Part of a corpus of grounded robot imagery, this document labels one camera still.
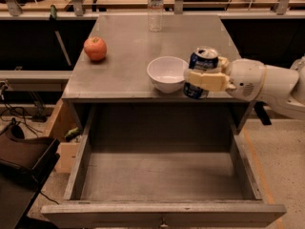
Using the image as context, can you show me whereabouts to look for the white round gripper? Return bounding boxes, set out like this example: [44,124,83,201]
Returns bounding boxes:
[184,56,267,101]

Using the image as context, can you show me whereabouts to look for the blue pepsi can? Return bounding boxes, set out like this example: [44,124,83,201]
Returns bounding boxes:
[183,46,218,99]

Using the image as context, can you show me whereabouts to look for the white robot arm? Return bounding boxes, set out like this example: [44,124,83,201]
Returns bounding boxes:
[184,57,305,120]

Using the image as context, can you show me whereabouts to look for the open grey top drawer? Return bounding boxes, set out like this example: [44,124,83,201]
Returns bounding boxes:
[42,103,286,229]

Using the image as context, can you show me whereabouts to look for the white ceramic bowl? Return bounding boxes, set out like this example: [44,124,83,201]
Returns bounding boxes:
[147,56,188,94]

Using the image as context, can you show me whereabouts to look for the clear plastic water bottle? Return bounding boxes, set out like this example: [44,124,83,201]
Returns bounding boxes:
[147,0,164,31]

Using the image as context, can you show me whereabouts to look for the red apple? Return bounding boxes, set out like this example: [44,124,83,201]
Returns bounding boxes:
[84,37,107,61]

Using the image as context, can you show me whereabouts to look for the wooden box on floor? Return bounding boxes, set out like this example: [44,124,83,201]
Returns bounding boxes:
[43,99,79,174]

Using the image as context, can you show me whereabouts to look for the green object on box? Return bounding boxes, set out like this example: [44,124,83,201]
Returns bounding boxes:
[64,128,81,141]

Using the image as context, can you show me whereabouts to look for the black floor cables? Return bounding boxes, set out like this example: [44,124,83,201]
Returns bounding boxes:
[0,81,44,138]

